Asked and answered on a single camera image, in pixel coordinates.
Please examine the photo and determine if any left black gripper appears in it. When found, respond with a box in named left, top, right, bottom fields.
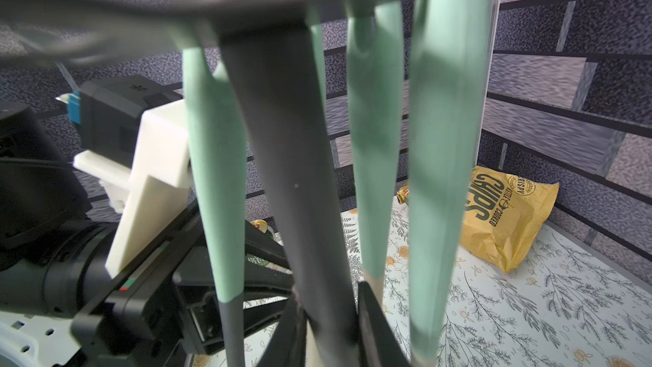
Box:
left=70, top=198, right=296, bottom=367

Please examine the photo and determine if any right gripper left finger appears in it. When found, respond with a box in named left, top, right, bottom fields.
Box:
left=257, top=293, right=307, bottom=367

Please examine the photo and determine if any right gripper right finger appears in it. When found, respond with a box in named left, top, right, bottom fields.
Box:
left=358, top=281, right=410, bottom=367

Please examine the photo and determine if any green handle dark utensil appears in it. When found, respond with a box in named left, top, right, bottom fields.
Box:
left=183, top=39, right=247, bottom=366

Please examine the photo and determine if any green handle cream scraper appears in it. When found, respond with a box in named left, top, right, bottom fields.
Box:
left=409, top=0, right=491, bottom=366

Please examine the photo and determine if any grey utensil rack stand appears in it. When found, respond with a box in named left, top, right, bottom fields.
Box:
left=0, top=0, right=505, bottom=367

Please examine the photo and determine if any green handle cream utensil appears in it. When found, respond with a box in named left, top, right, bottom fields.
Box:
left=346, top=2, right=404, bottom=303

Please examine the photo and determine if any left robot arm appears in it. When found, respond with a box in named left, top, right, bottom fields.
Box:
left=1, top=100, right=224, bottom=366

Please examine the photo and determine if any yellow chips bag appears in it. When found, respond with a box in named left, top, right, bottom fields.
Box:
left=398, top=166, right=560, bottom=279

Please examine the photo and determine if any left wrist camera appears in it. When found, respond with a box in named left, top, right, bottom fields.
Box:
left=58, top=76, right=193, bottom=277

